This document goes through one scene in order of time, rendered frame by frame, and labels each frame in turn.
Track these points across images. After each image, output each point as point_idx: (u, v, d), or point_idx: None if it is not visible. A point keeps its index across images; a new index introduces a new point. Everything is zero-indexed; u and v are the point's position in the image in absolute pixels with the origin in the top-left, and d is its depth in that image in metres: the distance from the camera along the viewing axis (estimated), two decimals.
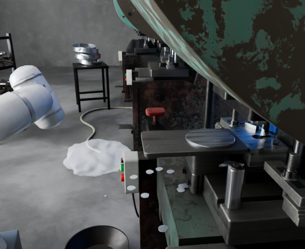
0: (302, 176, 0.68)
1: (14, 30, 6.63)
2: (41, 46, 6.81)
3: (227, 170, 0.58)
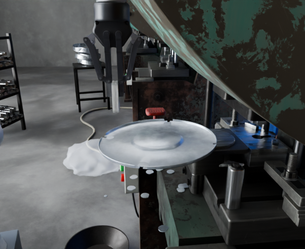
0: (302, 176, 0.68)
1: (14, 30, 6.63)
2: (41, 46, 6.81)
3: (227, 170, 0.58)
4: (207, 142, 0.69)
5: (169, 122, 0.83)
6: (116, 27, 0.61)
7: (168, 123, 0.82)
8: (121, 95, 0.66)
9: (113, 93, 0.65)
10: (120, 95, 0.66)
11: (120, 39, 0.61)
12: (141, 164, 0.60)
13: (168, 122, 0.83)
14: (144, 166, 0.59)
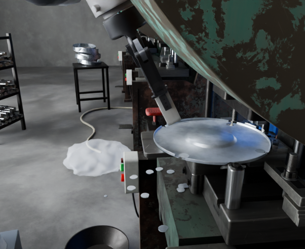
0: (302, 176, 0.68)
1: (14, 30, 6.63)
2: (41, 46, 6.81)
3: (227, 170, 0.58)
4: None
5: (169, 126, 0.81)
6: None
7: (171, 127, 0.81)
8: None
9: (171, 100, 0.58)
10: None
11: None
12: (259, 151, 0.66)
13: (169, 127, 0.81)
14: (264, 150, 0.66)
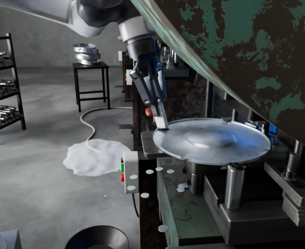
0: (302, 176, 0.68)
1: (14, 30, 6.63)
2: (41, 46, 6.81)
3: (227, 170, 0.58)
4: None
5: (186, 157, 0.63)
6: (150, 59, 0.76)
7: (188, 155, 0.64)
8: (164, 112, 0.79)
9: (162, 111, 0.77)
10: (164, 112, 0.79)
11: (156, 66, 0.77)
12: None
13: (188, 157, 0.63)
14: None
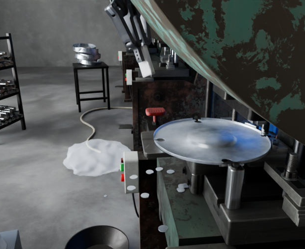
0: (302, 176, 0.68)
1: (14, 30, 6.63)
2: (41, 46, 6.81)
3: (227, 170, 0.58)
4: None
5: (259, 136, 0.74)
6: None
7: (256, 137, 0.74)
8: (149, 58, 0.69)
9: (146, 55, 0.67)
10: (149, 58, 0.69)
11: None
12: None
13: (258, 136, 0.74)
14: None
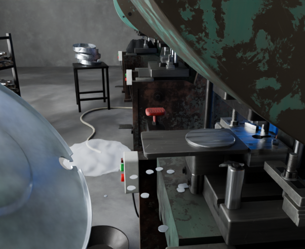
0: (302, 176, 0.68)
1: (14, 30, 6.63)
2: (41, 46, 6.81)
3: (227, 170, 0.58)
4: None
5: None
6: None
7: None
8: None
9: None
10: None
11: None
12: None
13: None
14: None
